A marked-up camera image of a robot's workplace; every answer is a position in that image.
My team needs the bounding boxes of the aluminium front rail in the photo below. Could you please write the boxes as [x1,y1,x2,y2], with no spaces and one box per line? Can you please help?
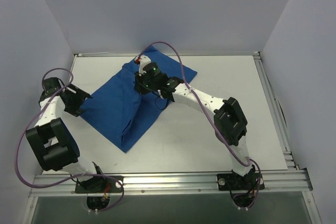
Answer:
[29,169,313,197]

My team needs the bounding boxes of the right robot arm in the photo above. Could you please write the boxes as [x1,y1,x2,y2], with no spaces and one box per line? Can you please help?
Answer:
[134,58,252,189]

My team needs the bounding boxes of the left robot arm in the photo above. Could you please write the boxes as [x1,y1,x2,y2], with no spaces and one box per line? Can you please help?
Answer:
[25,77,106,192]

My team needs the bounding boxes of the aluminium rail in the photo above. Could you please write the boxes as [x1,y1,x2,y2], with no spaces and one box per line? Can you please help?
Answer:
[74,51,261,57]
[29,169,313,197]
[253,51,299,170]

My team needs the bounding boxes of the blue surgical wrap cloth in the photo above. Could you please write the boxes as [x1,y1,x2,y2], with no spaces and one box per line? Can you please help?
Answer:
[78,45,198,154]

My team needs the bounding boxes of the aluminium right rail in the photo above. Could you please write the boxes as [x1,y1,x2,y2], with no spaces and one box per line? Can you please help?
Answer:
[253,51,299,170]

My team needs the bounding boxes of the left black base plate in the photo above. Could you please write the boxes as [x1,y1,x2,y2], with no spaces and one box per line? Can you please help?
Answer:
[75,176,123,194]

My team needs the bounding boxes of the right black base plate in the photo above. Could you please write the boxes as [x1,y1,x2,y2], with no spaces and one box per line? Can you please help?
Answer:
[217,173,259,191]

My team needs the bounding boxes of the aluminium back rail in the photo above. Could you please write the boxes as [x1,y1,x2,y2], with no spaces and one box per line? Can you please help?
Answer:
[74,51,261,57]

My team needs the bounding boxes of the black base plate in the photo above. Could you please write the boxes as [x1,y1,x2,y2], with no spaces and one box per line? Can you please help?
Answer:
[217,173,259,191]
[75,176,123,194]

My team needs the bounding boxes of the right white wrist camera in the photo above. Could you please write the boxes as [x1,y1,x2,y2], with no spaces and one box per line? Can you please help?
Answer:
[133,55,151,75]

